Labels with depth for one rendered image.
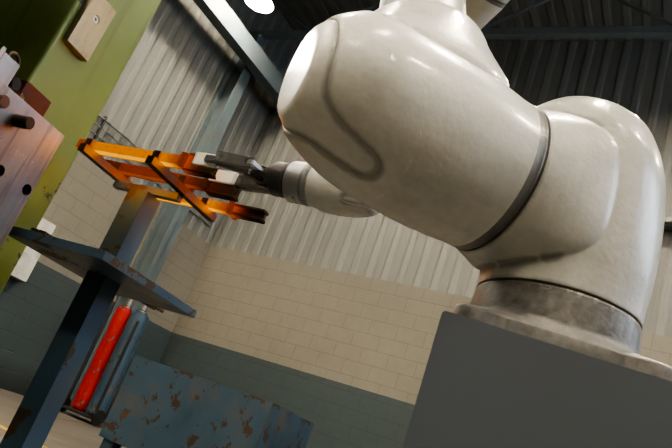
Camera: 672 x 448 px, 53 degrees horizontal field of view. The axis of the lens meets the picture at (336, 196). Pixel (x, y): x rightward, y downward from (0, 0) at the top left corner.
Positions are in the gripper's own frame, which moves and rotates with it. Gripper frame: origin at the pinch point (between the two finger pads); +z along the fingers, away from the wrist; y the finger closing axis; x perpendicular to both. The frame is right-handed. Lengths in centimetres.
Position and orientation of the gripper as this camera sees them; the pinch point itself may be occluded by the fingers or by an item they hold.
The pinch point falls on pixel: (213, 168)
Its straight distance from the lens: 153.6
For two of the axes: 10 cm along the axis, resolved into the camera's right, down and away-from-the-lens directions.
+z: -8.9, -1.6, 4.4
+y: 3.3, 4.6, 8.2
